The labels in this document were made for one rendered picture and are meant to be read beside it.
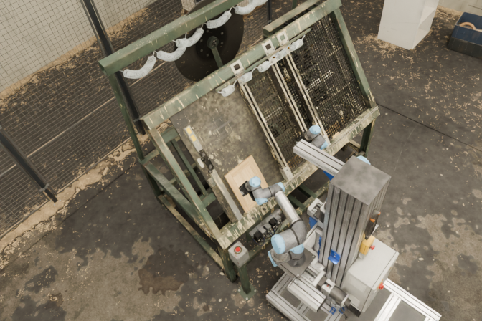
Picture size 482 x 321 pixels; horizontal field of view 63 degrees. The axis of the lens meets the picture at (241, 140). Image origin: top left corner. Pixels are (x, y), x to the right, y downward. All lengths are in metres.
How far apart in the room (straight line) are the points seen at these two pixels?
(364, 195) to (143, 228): 3.00
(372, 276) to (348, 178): 0.86
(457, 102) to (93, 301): 5.08
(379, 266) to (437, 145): 2.73
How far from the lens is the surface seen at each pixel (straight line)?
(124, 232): 4.74
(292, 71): 3.58
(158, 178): 4.00
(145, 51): 3.18
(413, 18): 6.46
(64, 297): 4.68
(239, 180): 3.39
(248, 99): 3.31
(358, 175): 2.33
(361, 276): 2.91
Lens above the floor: 3.90
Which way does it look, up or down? 49 degrees down
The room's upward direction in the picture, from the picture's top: 8 degrees counter-clockwise
